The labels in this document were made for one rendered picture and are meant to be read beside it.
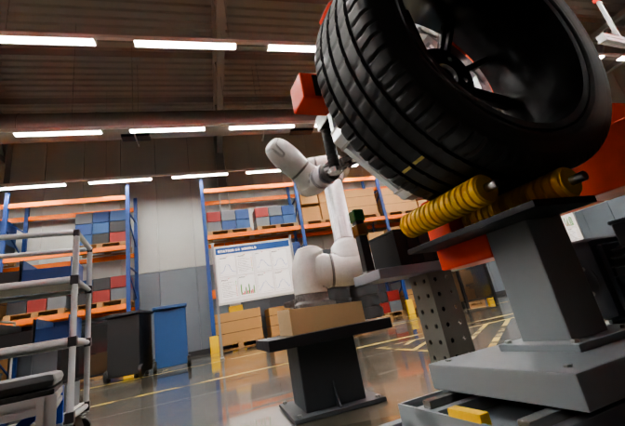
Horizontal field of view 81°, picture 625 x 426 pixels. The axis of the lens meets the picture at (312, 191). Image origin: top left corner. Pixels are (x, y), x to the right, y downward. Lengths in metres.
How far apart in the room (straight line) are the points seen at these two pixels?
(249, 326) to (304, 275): 8.50
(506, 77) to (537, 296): 0.64
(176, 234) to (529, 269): 11.27
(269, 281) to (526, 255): 6.23
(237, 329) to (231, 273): 3.51
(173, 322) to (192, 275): 4.99
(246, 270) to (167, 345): 1.71
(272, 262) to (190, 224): 5.35
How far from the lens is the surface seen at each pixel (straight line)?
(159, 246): 11.72
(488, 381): 0.71
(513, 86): 1.17
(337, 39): 0.79
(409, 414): 0.79
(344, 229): 1.81
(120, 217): 10.98
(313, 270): 1.67
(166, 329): 6.55
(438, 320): 1.26
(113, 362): 6.71
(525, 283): 0.80
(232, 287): 6.78
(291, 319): 1.54
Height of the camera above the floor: 0.34
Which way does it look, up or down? 19 degrees up
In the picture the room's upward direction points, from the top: 11 degrees counter-clockwise
